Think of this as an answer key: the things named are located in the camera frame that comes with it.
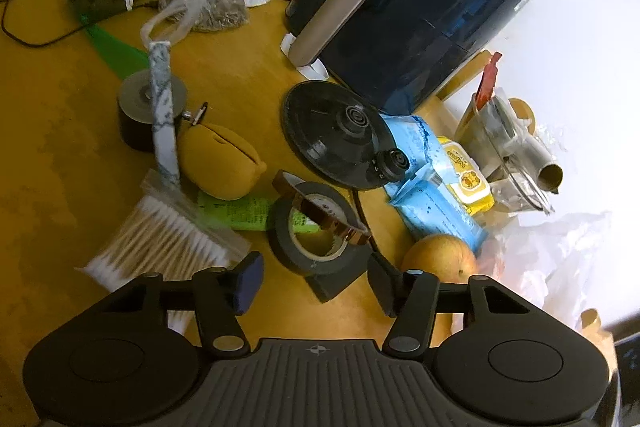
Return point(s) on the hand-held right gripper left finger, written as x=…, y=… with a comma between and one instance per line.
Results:
x=249, y=279

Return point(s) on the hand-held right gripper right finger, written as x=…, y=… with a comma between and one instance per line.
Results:
x=382, y=282

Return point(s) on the black tape roll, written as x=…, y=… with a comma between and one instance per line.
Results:
x=282, y=237

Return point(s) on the yellow plush pouch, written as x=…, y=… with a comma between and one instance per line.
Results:
x=215, y=162

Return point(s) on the wooden desktop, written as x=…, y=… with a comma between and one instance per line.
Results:
x=65, y=132

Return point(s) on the brown round fruit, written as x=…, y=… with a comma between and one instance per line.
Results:
x=435, y=257

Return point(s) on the blue wipes pack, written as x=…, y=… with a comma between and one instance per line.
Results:
x=430, y=207

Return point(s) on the brown tape roll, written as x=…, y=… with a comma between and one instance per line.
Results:
x=320, y=212

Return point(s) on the bag of cotton swabs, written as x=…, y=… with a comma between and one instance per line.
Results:
x=150, y=237

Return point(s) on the yellow wipes pack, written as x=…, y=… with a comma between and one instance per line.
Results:
x=465, y=177

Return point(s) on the black kettle base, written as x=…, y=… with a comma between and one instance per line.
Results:
x=320, y=127

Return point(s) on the white plastic bag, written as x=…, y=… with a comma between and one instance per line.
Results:
x=550, y=257

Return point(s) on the metal cup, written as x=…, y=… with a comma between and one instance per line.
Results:
x=482, y=132

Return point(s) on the black cylinder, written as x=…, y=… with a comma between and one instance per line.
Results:
x=132, y=127

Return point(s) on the marble pattern strip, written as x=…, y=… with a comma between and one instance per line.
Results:
x=162, y=107

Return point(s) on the silver tube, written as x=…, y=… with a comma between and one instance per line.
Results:
x=542, y=167

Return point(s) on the red packet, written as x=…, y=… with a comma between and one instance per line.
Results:
x=487, y=82

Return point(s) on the green plastic bag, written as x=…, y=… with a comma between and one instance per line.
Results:
x=120, y=52

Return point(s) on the clear bag with dark contents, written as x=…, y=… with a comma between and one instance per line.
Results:
x=215, y=9

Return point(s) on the dark blue air fryer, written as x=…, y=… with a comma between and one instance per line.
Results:
x=450, y=7

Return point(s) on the small black camera lens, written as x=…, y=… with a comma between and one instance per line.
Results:
x=395, y=164

